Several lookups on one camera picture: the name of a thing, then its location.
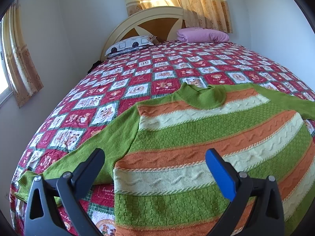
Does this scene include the green orange striped knit sweater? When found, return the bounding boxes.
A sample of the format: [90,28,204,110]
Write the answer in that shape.
[14,82,315,236]

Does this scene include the red patchwork teddy bear quilt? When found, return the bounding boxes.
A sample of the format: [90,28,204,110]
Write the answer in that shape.
[10,41,314,235]

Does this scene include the sliding side window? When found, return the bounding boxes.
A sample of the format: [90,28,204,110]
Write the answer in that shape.
[0,25,13,105]

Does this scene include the yellow curtain at side window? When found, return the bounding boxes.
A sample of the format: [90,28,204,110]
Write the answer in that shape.
[1,0,43,108]

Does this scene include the black item beside bed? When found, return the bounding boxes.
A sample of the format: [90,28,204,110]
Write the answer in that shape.
[88,60,102,74]

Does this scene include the pink pillow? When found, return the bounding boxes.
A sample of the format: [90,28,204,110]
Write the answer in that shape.
[177,27,230,43]

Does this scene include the white car print pillow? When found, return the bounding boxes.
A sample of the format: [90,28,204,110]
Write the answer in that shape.
[105,35,157,56]

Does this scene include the cream and brown wooden headboard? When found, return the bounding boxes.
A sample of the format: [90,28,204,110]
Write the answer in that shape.
[99,6,186,61]

